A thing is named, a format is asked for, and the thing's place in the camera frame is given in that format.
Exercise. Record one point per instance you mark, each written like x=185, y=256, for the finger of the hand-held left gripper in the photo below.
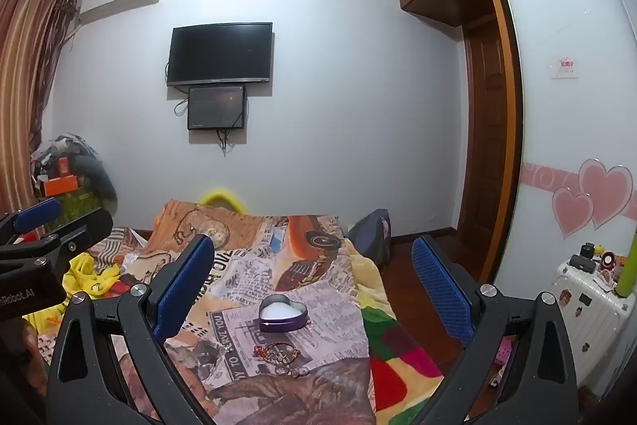
x=37, y=212
x=84, y=225

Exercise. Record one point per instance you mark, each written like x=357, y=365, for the colourful fleece blanket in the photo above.
x=398, y=355

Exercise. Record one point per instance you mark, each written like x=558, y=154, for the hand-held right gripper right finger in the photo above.
x=443, y=290

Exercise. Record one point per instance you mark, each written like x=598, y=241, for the black wall television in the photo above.
x=219, y=54

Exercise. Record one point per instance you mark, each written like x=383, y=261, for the yellow curved frame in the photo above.
x=221, y=195

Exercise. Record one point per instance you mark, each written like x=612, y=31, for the brown wooden door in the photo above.
x=482, y=131

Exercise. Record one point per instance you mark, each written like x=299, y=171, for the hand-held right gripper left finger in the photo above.
x=184, y=285

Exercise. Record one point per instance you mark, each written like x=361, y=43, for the white suitcase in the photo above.
x=592, y=320

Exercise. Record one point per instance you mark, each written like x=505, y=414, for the purple heart-shaped tin box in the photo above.
x=282, y=316

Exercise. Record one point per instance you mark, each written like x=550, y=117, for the pink slipper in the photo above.
x=503, y=350

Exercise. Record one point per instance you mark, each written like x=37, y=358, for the dark backpack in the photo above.
x=371, y=236

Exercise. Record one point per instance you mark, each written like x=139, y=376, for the red round gadget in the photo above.
x=608, y=261

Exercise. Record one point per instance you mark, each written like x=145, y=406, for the newspaper-print blanket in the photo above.
x=278, y=255

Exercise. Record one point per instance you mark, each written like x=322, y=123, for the orange box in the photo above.
x=60, y=186

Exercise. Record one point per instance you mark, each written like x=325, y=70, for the black device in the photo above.
x=582, y=260

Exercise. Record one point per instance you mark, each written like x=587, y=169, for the striped brown curtain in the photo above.
x=25, y=71

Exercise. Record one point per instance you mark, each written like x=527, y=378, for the pile of clutter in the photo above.
x=74, y=156

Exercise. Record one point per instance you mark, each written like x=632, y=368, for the yellow cloth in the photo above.
x=94, y=280

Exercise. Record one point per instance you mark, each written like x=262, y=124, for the white heart-print sliding door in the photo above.
x=572, y=131

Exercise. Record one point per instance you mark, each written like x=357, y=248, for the green pole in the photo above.
x=628, y=260

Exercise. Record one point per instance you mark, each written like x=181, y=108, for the small black wall monitor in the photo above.
x=216, y=107

